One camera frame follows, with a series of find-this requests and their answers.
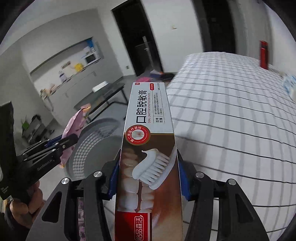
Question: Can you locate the pink snack wrapper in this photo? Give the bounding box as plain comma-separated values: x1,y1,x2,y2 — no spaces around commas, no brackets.
59,103,91,168

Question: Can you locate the red toothpaste box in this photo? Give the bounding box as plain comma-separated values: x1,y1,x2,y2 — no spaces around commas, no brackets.
114,82,183,240

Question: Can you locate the person's left hand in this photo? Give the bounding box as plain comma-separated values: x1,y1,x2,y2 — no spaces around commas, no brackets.
10,181,45,228

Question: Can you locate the shoe rack with items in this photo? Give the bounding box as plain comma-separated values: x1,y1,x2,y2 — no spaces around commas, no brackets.
22,114,55,145

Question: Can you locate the purple fuzzy rug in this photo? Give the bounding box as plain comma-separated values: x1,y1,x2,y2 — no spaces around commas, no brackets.
78,197,86,241

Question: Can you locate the grey perforated laundry basket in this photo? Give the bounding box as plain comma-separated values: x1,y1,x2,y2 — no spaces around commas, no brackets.
65,118,124,181

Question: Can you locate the grey cabinet counter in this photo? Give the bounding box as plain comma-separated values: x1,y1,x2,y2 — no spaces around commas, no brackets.
29,56,122,126

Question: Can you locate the white book on table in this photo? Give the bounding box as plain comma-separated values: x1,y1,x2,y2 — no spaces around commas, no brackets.
92,81,109,93

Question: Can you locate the black glass coffee table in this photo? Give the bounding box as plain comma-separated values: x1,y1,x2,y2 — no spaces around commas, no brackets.
74,82,128,123

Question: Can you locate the yellow box on counter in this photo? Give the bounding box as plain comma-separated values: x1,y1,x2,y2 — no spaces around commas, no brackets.
74,63,84,72

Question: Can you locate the white microwave oven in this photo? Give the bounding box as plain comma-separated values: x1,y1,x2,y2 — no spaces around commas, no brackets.
84,52,98,66

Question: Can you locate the pink plastic stool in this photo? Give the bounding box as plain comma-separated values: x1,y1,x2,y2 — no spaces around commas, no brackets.
137,76,157,82

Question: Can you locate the white checkered bed sheet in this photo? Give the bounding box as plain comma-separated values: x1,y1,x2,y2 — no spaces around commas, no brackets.
165,52,295,240

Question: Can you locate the blue white tissue pack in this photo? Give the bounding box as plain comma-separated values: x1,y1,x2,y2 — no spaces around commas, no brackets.
282,75,296,102

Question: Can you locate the red thermos bottle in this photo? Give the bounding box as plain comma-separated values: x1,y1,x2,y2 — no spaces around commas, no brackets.
260,41,269,70

